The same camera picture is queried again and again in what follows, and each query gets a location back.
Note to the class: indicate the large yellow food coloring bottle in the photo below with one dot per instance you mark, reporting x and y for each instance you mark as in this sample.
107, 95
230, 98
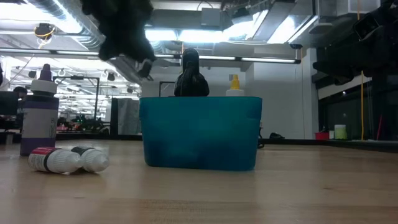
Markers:
234, 91

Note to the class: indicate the black aluminium table frame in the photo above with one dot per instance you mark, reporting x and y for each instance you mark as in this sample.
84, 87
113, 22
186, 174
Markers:
357, 145

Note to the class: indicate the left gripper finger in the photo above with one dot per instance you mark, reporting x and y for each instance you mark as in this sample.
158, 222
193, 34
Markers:
105, 54
145, 68

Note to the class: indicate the large purple food coloring bottle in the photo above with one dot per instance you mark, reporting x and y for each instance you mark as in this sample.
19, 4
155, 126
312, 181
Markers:
39, 124

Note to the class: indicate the long ceiling light bar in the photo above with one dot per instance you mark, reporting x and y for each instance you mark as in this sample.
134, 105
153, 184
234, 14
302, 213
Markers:
267, 60

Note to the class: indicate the small black rounded object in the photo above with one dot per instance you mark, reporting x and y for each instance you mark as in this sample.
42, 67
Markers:
276, 136

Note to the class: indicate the small red food coloring bottle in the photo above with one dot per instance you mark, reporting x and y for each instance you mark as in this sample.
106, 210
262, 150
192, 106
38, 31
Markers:
53, 160

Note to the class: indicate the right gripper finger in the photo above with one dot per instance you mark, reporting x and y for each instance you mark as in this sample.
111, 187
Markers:
367, 26
339, 62

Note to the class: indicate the black security camera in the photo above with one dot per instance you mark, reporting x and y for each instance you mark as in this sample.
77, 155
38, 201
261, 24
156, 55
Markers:
296, 46

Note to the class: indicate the red box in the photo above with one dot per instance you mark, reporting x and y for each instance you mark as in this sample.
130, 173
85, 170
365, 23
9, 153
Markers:
322, 136

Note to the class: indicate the black cabinet grey cover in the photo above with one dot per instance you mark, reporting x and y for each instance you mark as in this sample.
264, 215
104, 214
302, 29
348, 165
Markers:
115, 118

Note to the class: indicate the black monitor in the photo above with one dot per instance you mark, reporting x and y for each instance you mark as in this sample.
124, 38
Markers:
7, 104

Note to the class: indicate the small black food coloring bottle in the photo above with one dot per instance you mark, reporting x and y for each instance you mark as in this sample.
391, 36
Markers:
94, 160

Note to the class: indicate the teal plastic bin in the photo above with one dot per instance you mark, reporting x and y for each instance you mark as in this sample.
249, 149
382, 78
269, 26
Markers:
199, 133

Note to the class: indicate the person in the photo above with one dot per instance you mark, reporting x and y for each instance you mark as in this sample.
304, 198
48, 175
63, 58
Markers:
20, 91

